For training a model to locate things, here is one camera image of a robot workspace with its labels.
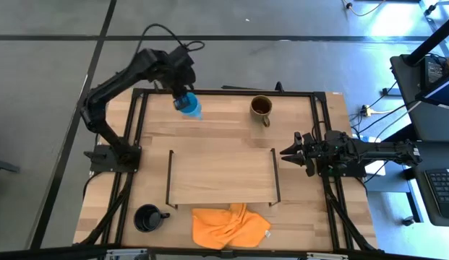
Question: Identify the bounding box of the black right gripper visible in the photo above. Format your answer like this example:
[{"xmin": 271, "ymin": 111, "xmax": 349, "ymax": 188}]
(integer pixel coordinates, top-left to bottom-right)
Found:
[{"xmin": 279, "ymin": 131, "xmax": 330, "ymax": 178}]

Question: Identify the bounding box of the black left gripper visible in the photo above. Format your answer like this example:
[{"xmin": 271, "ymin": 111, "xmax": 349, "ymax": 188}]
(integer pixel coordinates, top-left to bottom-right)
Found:
[{"xmin": 166, "ymin": 45, "xmax": 197, "ymax": 111}]

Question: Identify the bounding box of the blue mug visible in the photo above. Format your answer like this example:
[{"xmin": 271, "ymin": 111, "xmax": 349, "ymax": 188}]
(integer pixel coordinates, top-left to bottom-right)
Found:
[{"xmin": 178, "ymin": 92, "xmax": 204, "ymax": 121}]

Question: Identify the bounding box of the black mug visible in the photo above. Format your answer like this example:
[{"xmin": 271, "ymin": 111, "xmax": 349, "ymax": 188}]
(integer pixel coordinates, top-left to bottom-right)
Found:
[{"xmin": 133, "ymin": 204, "xmax": 171, "ymax": 233}]

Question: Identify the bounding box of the wooden shelf with black legs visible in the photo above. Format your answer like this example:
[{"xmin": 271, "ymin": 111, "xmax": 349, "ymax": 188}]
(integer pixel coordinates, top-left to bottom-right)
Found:
[{"xmin": 165, "ymin": 147, "xmax": 282, "ymax": 209}]

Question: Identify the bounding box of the olive green mug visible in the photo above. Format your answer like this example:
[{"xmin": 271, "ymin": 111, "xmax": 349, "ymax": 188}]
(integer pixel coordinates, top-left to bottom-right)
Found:
[{"xmin": 249, "ymin": 95, "xmax": 273, "ymax": 128}]

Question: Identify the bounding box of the orange fleece cloth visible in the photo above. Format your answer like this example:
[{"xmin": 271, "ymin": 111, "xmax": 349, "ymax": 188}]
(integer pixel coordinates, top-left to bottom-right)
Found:
[{"xmin": 191, "ymin": 202, "xmax": 273, "ymax": 251}]

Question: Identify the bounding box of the dark grey desk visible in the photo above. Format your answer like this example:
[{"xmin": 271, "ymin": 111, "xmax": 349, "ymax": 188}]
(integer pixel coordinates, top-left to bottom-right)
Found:
[{"xmin": 390, "ymin": 53, "xmax": 449, "ymax": 228}]

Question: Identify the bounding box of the black keyboard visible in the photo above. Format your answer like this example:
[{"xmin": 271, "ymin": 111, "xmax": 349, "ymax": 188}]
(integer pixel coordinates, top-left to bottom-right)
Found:
[{"xmin": 424, "ymin": 168, "xmax": 449, "ymax": 220}]

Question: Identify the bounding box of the black electronics box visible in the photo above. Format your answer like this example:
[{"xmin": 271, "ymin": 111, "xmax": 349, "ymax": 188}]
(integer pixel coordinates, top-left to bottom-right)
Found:
[{"xmin": 421, "ymin": 56, "xmax": 445, "ymax": 90}]

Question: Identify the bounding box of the black diagonal pole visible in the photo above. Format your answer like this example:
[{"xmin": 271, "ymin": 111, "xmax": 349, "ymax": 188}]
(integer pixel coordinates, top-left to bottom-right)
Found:
[{"xmin": 404, "ymin": 14, "xmax": 449, "ymax": 66}]

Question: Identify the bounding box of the grey chair foot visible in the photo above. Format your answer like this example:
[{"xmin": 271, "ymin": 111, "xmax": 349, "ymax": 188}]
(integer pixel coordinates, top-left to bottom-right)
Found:
[{"xmin": 0, "ymin": 157, "xmax": 21, "ymax": 174}]

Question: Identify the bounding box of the black bottom beam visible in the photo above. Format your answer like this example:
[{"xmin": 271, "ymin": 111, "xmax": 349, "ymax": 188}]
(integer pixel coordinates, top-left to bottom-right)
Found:
[{"xmin": 0, "ymin": 244, "xmax": 449, "ymax": 260}]

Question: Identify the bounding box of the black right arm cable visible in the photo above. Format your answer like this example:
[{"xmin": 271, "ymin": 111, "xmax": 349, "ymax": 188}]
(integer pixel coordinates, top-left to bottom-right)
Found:
[{"xmin": 309, "ymin": 121, "xmax": 328, "ymax": 142}]

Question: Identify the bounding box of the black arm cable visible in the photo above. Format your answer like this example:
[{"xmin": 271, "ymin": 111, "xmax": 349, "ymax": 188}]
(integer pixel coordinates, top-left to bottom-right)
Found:
[
  {"xmin": 136, "ymin": 23, "xmax": 206, "ymax": 53},
  {"xmin": 309, "ymin": 121, "xmax": 328, "ymax": 142}
]

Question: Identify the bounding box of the black metal table frame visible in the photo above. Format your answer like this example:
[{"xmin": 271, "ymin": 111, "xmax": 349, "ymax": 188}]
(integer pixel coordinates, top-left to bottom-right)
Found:
[{"xmin": 74, "ymin": 86, "xmax": 384, "ymax": 256}]

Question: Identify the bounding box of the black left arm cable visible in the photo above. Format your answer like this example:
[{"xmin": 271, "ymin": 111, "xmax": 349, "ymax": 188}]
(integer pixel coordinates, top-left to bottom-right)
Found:
[{"xmin": 136, "ymin": 23, "xmax": 206, "ymax": 53}]

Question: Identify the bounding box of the black floor cable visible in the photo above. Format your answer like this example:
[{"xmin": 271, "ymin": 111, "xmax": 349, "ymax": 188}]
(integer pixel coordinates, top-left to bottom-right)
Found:
[{"xmin": 341, "ymin": 0, "xmax": 387, "ymax": 17}]

